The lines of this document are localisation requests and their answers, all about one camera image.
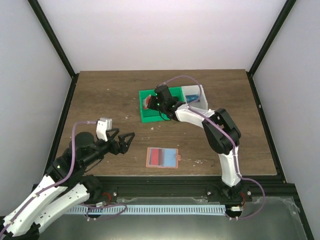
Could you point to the light blue cable duct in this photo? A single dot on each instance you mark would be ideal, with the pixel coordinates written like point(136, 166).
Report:
point(189, 209)

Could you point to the green plastic bin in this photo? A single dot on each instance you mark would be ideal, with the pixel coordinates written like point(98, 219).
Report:
point(176, 93)
point(149, 115)

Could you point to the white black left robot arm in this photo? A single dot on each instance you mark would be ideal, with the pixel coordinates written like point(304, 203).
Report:
point(64, 185)

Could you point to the white plastic bin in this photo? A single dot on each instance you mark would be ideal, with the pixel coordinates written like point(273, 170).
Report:
point(199, 90)

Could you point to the left green plastic bin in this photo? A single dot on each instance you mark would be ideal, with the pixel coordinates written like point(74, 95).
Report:
point(149, 115)

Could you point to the black frame post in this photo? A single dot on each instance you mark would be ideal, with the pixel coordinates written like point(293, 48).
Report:
point(44, 22)
point(280, 20)

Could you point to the middle green plastic bin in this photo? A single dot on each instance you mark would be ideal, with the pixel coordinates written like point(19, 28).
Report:
point(176, 93)

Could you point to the pink leather card holder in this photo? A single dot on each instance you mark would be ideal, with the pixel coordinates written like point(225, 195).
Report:
point(170, 158)

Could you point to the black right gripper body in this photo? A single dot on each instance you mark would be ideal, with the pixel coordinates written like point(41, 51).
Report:
point(153, 103)

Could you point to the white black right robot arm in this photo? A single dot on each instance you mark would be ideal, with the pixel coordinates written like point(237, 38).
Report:
point(221, 132)

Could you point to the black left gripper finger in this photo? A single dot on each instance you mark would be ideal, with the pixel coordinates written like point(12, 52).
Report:
point(111, 137)
point(124, 141)

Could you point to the black front frame rail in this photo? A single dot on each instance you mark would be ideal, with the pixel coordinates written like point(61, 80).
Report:
point(114, 188)

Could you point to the blue card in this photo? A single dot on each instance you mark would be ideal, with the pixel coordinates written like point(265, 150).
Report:
point(192, 98)

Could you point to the right black frame post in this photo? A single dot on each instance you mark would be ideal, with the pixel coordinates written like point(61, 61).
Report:
point(280, 20)

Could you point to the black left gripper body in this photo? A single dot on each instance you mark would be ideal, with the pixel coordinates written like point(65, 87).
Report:
point(114, 144)

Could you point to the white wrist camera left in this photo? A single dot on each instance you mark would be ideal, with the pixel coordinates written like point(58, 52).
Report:
point(103, 126)

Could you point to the red circle card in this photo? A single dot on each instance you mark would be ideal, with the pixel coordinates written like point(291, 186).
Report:
point(148, 102)

